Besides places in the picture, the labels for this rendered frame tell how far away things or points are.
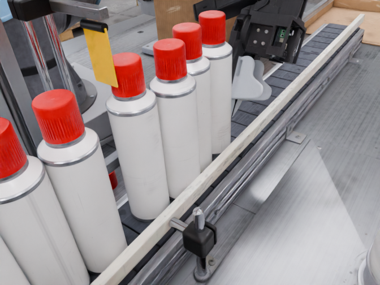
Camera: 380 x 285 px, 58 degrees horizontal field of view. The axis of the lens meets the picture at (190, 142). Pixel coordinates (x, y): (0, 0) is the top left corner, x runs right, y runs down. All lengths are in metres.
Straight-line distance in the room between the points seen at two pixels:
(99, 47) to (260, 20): 0.25
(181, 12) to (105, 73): 0.63
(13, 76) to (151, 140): 0.16
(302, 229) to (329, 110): 0.37
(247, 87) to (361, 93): 0.39
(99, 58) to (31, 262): 0.19
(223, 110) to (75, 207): 0.25
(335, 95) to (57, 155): 0.64
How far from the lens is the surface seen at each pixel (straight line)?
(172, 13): 0.96
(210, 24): 0.43
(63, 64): 0.38
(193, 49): 0.40
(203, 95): 0.42
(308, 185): 0.49
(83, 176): 0.30
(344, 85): 0.86
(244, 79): 0.50
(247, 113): 0.62
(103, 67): 0.33
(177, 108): 0.36
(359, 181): 0.52
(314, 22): 1.24
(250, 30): 0.51
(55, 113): 0.28
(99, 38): 0.32
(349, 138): 0.68
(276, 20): 0.49
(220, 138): 0.50
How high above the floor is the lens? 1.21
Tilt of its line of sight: 37 degrees down
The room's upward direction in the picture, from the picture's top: 4 degrees counter-clockwise
